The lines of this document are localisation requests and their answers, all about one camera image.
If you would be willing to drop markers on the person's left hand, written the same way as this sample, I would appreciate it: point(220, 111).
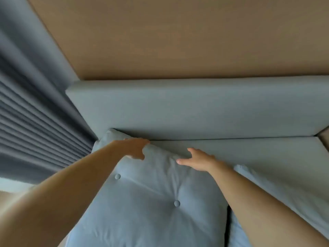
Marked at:
point(131, 147)

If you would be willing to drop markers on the person's right hand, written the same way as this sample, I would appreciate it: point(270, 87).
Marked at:
point(201, 162)

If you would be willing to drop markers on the person's right thumb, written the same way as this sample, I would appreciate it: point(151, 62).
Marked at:
point(183, 161)

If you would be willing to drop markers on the person's left thumb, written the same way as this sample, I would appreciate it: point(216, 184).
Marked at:
point(140, 154)

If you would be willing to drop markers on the light blue tufted cushion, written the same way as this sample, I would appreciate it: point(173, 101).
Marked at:
point(154, 218)

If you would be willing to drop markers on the person's left forearm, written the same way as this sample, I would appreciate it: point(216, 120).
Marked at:
point(64, 195)

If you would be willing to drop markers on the person's right forearm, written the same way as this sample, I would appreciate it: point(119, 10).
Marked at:
point(257, 210)

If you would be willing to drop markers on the grey upholstered sofa backrest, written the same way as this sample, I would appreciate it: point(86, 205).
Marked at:
point(205, 108)

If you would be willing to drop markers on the grey upholstered sofa panel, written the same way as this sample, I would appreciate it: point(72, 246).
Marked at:
point(270, 154)

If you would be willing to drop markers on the grey pleated curtain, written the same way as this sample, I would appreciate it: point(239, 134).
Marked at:
point(33, 120)

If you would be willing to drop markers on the light blue plain cushion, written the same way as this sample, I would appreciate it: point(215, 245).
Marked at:
point(303, 203)

